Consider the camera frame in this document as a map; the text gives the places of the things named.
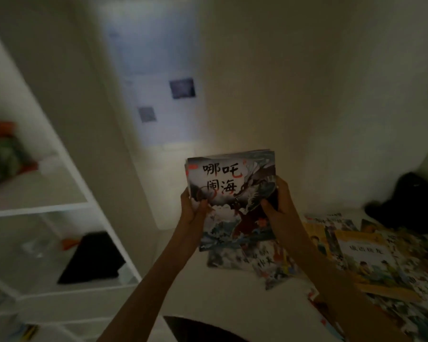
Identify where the person's right hand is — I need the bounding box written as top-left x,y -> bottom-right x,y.
260,176 -> 307,253

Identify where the person's left hand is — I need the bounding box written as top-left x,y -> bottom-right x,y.
180,188 -> 213,246

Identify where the pile of books and magazines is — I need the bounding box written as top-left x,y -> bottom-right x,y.
206,211 -> 428,342

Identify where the person's right forearm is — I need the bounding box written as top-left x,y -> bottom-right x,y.
285,231 -> 411,342

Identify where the person's dark clothing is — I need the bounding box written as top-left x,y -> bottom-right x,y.
163,315 -> 250,342

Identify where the colourful stationery bundle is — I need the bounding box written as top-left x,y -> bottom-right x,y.
0,119 -> 40,186

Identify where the white bookshelf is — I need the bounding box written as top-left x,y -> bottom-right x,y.
0,17 -> 143,342

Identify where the person's left forearm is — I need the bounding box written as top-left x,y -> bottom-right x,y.
98,238 -> 200,342

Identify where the white paper sheet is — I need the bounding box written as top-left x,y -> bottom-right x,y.
99,3 -> 214,150

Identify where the ink-painted dragon picture book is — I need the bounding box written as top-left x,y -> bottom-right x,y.
185,149 -> 280,253

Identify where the black cloth object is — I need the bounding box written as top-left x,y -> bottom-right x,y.
364,171 -> 428,236

